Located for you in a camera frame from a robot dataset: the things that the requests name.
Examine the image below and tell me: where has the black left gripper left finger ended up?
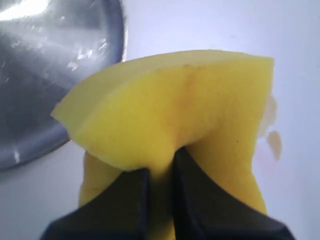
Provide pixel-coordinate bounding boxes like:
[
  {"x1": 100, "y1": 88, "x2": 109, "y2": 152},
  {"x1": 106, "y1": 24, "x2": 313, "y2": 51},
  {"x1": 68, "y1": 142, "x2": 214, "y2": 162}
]
[{"x1": 41, "y1": 168, "x2": 149, "y2": 240}]

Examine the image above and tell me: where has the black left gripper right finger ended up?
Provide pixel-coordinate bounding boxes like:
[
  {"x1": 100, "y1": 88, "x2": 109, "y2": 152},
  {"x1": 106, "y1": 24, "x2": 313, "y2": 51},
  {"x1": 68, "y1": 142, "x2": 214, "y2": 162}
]
[{"x1": 171, "y1": 147, "x2": 292, "y2": 240}]

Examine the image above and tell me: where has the yellow sponge block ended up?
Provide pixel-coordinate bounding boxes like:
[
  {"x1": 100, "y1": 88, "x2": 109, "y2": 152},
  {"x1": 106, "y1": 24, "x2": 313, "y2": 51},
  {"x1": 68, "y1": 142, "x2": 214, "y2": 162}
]
[{"x1": 51, "y1": 50, "x2": 274, "y2": 240}]

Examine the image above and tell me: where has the round steel plate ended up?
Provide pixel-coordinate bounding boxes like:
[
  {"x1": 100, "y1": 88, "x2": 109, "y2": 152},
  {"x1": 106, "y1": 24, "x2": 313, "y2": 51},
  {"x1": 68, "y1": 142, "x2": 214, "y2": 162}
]
[{"x1": 0, "y1": 0, "x2": 128, "y2": 170}]

